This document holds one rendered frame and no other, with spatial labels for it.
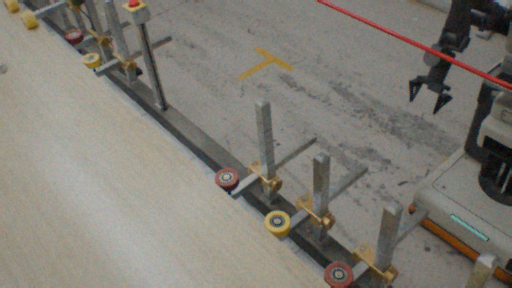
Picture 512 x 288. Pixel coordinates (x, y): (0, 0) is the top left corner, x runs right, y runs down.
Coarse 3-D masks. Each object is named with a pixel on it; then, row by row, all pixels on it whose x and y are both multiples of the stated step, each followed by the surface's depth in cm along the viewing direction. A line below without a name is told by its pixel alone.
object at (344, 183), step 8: (360, 168) 169; (368, 168) 170; (344, 176) 167; (352, 176) 166; (360, 176) 169; (336, 184) 164; (344, 184) 164; (352, 184) 167; (336, 192) 162; (296, 216) 156; (304, 216) 156; (296, 224) 155; (280, 240) 152
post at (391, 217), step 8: (392, 200) 125; (384, 208) 124; (392, 208) 122; (400, 208) 123; (384, 216) 125; (392, 216) 123; (400, 216) 125; (384, 224) 127; (392, 224) 124; (384, 232) 129; (392, 232) 128; (384, 240) 131; (392, 240) 131; (384, 248) 134; (392, 248) 135; (376, 256) 139; (384, 256) 136; (376, 264) 142; (384, 264) 138; (376, 280) 147
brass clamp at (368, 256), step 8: (368, 248) 147; (360, 256) 145; (368, 256) 145; (368, 264) 144; (368, 272) 146; (376, 272) 142; (384, 272) 141; (392, 272) 141; (384, 280) 141; (392, 280) 142
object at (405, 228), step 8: (424, 208) 157; (416, 216) 155; (424, 216) 156; (408, 224) 153; (416, 224) 154; (400, 232) 151; (408, 232) 153; (400, 240) 151; (376, 248) 148; (360, 264) 144; (360, 272) 143
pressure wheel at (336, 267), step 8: (336, 264) 136; (344, 264) 136; (328, 272) 134; (336, 272) 134; (344, 272) 134; (352, 272) 134; (328, 280) 132; (336, 280) 133; (344, 280) 132; (352, 280) 132
